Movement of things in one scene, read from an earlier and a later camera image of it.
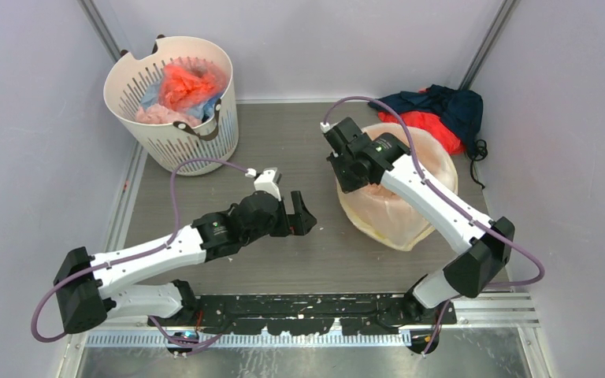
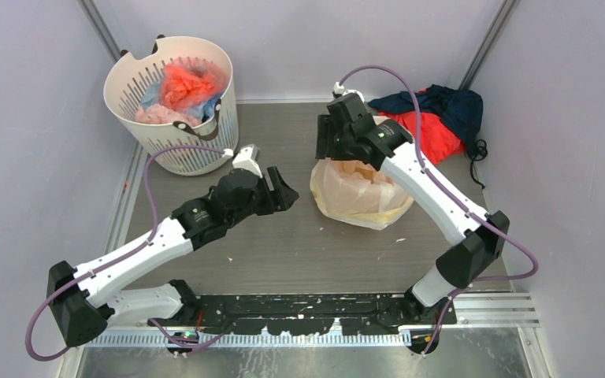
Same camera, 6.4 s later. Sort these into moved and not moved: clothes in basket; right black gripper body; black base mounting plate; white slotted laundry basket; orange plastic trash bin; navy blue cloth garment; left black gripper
Moved: left black gripper; right black gripper body; orange plastic trash bin
Not moved: white slotted laundry basket; black base mounting plate; navy blue cloth garment; clothes in basket
